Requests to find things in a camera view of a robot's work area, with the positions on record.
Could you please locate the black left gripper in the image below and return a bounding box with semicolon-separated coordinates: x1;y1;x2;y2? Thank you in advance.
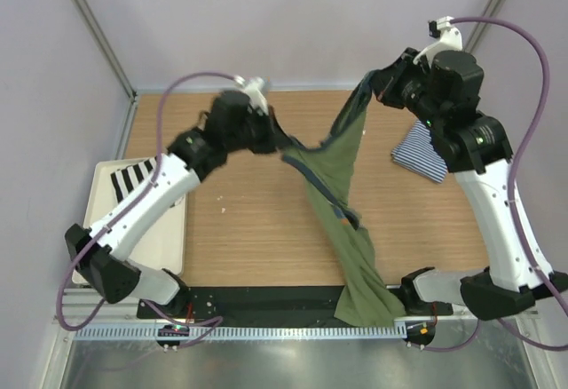
226;107;293;156

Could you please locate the blue white striped tank top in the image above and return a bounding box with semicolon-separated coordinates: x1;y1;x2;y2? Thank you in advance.
390;121;448;184

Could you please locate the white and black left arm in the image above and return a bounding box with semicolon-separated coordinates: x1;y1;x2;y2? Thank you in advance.
65;86;276;318

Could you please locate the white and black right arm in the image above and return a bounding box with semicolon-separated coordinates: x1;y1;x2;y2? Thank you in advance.
371;48;567;321

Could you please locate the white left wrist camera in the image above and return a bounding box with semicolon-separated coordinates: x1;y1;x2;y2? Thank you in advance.
233;75;271;115

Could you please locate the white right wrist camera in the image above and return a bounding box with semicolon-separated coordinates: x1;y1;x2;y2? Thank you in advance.
413;16;463;65

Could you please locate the black white striped tank top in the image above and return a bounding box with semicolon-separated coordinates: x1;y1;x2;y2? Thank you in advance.
110;157;156;203

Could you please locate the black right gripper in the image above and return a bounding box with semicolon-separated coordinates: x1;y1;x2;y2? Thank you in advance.
367;47;445;131

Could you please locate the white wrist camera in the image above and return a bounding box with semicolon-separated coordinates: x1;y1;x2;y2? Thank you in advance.
413;16;463;65
233;75;271;115

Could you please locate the white plastic tray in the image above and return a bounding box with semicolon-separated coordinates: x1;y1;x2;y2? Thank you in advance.
82;157;186;275

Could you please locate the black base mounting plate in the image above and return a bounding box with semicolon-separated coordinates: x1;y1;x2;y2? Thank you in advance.
136;284;454;329

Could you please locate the white slotted cable duct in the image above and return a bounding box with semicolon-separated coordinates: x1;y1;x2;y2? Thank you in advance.
75;322;406;341

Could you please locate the olive green tank top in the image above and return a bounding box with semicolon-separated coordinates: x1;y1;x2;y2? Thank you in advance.
281;71;405;327

